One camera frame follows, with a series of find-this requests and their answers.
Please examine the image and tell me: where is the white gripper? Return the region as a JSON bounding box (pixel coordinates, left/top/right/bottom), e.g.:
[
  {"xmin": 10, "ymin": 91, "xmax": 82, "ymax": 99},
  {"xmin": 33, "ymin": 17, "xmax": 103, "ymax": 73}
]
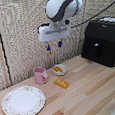
[{"xmin": 36, "ymin": 19, "xmax": 74, "ymax": 53}]

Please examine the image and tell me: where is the black air fryer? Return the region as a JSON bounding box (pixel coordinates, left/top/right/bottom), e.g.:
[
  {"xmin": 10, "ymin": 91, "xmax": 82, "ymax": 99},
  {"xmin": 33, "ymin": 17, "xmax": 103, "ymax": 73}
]
[{"xmin": 78, "ymin": 16, "xmax": 115, "ymax": 71}]

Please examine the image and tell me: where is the yellow food piece in bowl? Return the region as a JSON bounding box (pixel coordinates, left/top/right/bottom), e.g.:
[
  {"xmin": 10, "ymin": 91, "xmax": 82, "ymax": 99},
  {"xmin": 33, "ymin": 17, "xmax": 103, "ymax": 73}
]
[{"xmin": 53, "ymin": 65, "xmax": 65, "ymax": 74}]

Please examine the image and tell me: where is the small white bowl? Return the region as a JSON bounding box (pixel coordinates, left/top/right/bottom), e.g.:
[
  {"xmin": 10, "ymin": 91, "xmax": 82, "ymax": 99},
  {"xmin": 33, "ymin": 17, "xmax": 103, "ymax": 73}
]
[{"xmin": 51, "ymin": 63, "xmax": 69, "ymax": 78}]

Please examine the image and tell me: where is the beige woven folding screen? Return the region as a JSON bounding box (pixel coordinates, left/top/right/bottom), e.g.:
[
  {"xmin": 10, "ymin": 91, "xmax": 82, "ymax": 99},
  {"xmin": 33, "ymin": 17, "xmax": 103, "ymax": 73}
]
[{"xmin": 0, "ymin": 0, "xmax": 115, "ymax": 93}]

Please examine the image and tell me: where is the pink mug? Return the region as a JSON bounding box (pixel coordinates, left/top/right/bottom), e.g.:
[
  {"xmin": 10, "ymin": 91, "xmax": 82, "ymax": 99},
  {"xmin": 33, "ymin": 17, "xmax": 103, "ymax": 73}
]
[{"xmin": 32, "ymin": 64, "xmax": 50, "ymax": 86}]

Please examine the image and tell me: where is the yellow rectangular block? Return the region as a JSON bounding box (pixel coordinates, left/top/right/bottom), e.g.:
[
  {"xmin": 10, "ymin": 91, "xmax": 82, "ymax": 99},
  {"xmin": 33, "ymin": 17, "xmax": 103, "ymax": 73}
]
[{"xmin": 53, "ymin": 78, "xmax": 71, "ymax": 91}]

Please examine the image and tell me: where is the white plate with patterned rim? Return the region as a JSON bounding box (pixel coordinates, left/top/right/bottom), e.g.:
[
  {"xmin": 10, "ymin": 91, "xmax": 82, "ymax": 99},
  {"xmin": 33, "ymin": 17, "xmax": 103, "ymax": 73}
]
[{"xmin": 0, "ymin": 83, "xmax": 49, "ymax": 115}]

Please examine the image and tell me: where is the black cable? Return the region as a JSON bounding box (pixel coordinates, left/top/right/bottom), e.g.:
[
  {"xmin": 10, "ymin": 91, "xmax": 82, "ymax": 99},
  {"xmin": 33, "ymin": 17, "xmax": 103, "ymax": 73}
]
[{"xmin": 68, "ymin": 0, "xmax": 115, "ymax": 29}]

